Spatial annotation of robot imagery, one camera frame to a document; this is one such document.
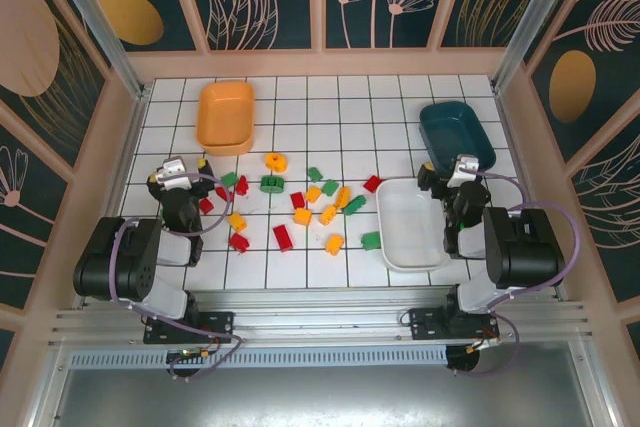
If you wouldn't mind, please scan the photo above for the grey metal base plate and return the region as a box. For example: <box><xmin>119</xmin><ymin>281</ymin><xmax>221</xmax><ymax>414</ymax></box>
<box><xmin>29</xmin><ymin>341</ymin><xmax>614</xmax><ymax>427</ymax></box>

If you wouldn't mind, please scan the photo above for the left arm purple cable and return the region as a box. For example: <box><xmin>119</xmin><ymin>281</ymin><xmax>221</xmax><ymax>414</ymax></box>
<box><xmin>108</xmin><ymin>172</ymin><xmax>245</xmax><ymax>382</ymax></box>

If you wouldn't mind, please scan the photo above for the aluminium corner post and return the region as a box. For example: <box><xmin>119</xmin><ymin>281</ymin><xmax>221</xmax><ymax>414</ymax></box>
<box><xmin>47</xmin><ymin>0</ymin><xmax>153</xmax><ymax>101</ymax></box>
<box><xmin>492</xmin><ymin>0</ymin><xmax>596</xmax><ymax>93</ymax></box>

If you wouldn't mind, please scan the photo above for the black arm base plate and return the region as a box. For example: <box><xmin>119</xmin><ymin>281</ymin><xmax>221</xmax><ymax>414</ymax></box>
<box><xmin>408</xmin><ymin>305</ymin><xmax>500</xmax><ymax>343</ymax></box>
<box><xmin>143</xmin><ymin>310</ymin><xmax>236</xmax><ymax>346</ymax></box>

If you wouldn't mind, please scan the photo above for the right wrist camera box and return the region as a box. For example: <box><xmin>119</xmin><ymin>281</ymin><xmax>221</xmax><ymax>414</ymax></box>
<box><xmin>447</xmin><ymin>153</ymin><xmax>482</xmax><ymax>189</ymax></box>

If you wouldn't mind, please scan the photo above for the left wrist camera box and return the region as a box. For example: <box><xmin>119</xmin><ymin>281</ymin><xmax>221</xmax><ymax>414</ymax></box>
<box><xmin>152</xmin><ymin>158</ymin><xmax>189</xmax><ymax>186</ymax></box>

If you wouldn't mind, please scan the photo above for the orange plastic bin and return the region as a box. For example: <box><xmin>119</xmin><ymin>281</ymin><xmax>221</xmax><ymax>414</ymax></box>
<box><xmin>194</xmin><ymin>80</ymin><xmax>255</xmax><ymax>157</ymax></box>

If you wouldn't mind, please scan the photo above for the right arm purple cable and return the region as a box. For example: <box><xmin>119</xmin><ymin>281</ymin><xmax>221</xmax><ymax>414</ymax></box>
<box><xmin>452</xmin><ymin>170</ymin><xmax>584</xmax><ymax>378</ymax></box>

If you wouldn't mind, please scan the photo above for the aluminium frame rail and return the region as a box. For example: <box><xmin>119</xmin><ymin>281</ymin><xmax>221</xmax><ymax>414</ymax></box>
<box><xmin>49</xmin><ymin>286</ymin><xmax>586</xmax><ymax>348</ymax></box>

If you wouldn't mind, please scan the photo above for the white plastic bin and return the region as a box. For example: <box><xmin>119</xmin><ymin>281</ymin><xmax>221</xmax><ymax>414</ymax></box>
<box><xmin>375</xmin><ymin>177</ymin><xmax>451</xmax><ymax>273</ymax></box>

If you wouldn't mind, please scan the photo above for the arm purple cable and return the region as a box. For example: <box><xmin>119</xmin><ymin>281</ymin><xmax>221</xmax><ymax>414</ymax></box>
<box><xmin>452</xmin><ymin>170</ymin><xmax>584</xmax><ymax>378</ymax></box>
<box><xmin>108</xmin><ymin>172</ymin><xmax>245</xmax><ymax>382</ymax></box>

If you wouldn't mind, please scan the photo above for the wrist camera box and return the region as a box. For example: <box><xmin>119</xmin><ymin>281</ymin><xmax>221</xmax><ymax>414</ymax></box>
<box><xmin>447</xmin><ymin>153</ymin><xmax>482</xmax><ymax>189</ymax></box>
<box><xmin>152</xmin><ymin>158</ymin><xmax>189</xmax><ymax>186</ymax></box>

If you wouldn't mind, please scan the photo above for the grey slotted cable duct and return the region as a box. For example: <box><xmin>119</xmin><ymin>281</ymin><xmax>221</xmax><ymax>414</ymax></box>
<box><xmin>69</xmin><ymin>344</ymin><xmax>449</xmax><ymax>371</ymax></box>

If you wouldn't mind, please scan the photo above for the teal plastic bin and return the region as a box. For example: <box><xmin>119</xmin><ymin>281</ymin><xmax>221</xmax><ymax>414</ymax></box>
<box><xmin>418</xmin><ymin>100</ymin><xmax>497</xmax><ymax>172</ymax></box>

